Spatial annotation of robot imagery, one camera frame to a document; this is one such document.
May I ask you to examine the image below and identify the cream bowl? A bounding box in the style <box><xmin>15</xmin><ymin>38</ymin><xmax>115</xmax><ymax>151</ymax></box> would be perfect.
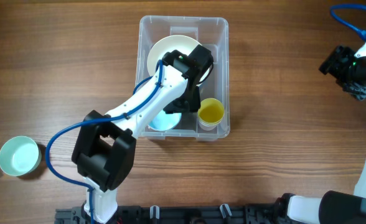
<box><xmin>147</xmin><ymin>35</ymin><xmax>203</xmax><ymax>76</ymax></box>

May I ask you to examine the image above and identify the pink cup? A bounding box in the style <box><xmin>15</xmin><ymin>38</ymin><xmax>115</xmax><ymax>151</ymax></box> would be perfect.
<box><xmin>199</xmin><ymin>119</ymin><xmax>221</xmax><ymax>131</ymax></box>

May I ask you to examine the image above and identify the yellow cup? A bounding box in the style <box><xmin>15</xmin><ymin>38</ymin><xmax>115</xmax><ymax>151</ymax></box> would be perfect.
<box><xmin>197</xmin><ymin>98</ymin><xmax>225</xmax><ymax>124</ymax></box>

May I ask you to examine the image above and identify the clear plastic storage container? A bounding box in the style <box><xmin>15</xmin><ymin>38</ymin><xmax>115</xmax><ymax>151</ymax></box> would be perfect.
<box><xmin>135</xmin><ymin>16</ymin><xmax>230</xmax><ymax>141</ymax></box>

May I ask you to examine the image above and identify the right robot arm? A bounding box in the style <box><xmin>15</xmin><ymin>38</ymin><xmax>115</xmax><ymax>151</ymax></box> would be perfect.
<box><xmin>270</xmin><ymin>42</ymin><xmax>366</xmax><ymax>223</ymax></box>

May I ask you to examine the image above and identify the light blue small bowl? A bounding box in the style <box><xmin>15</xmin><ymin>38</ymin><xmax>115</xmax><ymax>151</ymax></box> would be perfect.
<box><xmin>148</xmin><ymin>110</ymin><xmax>182</xmax><ymax>131</ymax></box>

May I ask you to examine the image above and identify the mint green small bowl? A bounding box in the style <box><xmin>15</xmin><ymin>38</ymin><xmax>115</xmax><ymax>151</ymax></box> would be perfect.
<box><xmin>0</xmin><ymin>136</ymin><xmax>42</xmax><ymax>177</ymax></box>

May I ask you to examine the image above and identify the left blue cable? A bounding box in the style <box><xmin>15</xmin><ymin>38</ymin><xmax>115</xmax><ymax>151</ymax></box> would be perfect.
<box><xmin>44</xmin><ymin>58</ymin><xmax>165</xmax><ymax>224</ymax></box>

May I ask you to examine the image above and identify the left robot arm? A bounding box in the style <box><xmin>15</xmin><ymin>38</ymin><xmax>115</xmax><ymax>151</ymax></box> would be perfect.
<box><xmin>72</xmin><ymin>44</ymin><xmax>214</xmax><ymax>223</ymax></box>

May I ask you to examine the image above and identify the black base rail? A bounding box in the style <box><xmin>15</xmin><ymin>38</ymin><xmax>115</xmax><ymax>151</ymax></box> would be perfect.
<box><xmin>54</xmin><ymin>203</ymin><xmax>296</xmax><ymax>224</ymax></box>

